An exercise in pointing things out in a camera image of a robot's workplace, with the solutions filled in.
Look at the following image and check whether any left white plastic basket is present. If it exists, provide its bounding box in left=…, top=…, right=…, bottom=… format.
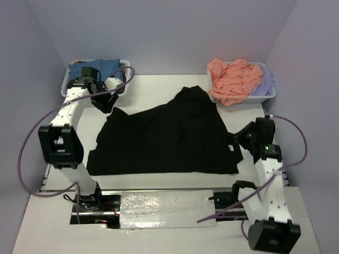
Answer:
left=60, top=59, right=131, bottom=97

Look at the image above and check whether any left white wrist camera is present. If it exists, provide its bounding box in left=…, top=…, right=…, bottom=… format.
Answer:
left=105, top=77, right=123, bottom=90

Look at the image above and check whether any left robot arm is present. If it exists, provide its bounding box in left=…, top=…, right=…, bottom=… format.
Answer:
left=38, top=67, right=123, bottom=211

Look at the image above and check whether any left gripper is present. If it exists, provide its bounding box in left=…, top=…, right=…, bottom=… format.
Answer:
left=90, top=83, right=119, bottom=115

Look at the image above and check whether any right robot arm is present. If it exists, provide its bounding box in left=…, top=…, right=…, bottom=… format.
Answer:
left=230, top=116, right=301, bottom=253

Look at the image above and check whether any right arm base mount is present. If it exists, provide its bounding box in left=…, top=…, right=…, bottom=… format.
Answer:
left=208, top=180, right=263, bottom=221

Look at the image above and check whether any blue checkered folded shirt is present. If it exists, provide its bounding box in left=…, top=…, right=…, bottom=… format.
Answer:
left=68, top=59, right=126, bottom=81

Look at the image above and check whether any lavender shirt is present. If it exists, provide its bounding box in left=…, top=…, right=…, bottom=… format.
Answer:
left=250, top=68, right=275, bottom=96

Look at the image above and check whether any orange pink shirt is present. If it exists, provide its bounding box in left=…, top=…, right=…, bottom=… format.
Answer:
left=207, top=58, right=264, bottom=106

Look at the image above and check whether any silver foil tape cover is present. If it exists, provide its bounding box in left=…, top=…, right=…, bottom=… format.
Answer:
left=119, top=190, right=217, bottom=230

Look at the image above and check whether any black long sleeve shirt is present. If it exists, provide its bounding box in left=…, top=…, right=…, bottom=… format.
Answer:
left=86, top=86, right=243, bottom=176

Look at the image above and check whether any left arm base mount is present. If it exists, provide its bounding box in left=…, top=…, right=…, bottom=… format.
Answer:
left=64, top=192, right=122, bottom=229

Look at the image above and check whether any right white plastic basket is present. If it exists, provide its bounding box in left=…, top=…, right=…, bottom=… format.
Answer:
left=207, top=61, right=276, bottom=105

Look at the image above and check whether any white plastic basket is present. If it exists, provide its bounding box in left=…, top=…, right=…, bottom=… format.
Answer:
left=207, top=61, right=276, bottom=105
left=60, top=59, right=131, bottom=97

